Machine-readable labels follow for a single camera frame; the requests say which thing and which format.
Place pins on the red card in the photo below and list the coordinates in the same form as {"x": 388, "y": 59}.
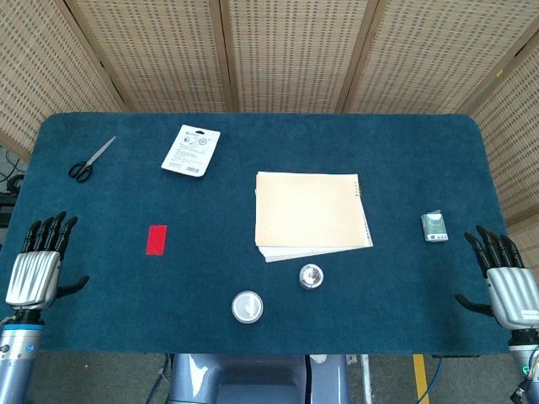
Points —
{"x": 156, "y": 240}

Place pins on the small green box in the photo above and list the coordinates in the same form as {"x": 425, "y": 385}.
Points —
{"x": 434, "y": 226}

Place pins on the woven bamboo folding screen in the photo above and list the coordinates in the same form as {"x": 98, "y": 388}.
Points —
{"x": 295, "y": 50}

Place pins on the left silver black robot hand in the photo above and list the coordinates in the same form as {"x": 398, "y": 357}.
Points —
{"x": 31, "y": 273}

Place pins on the grey-blue robot torso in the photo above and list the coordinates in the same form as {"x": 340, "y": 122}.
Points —
{"x": 252, "y": 379}

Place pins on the clear jar of paper clips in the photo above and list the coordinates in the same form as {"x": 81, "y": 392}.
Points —
{"x": 311, "y": 275}

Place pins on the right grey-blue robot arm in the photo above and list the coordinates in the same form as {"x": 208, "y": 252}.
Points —
{"x": 526, "y": 353}

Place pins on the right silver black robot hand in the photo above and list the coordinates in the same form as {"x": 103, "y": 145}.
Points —
{"x": 513, "y": 294}

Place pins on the white metal pole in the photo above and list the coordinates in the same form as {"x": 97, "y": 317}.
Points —
{"x": 366, "y": 379}

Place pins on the white-lidded blue-label jar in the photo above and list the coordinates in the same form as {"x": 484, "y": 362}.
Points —
{"x": 247, "y": 307}

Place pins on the blue table cloth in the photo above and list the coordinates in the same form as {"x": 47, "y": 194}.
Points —
{"x": 379, "y": 147}

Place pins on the white blister pack card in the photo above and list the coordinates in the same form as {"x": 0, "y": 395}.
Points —
{"x": 190, "y": 150}

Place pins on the beige spiral notebook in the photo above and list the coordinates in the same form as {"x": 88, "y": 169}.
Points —
{"x": 309, "y": 210}

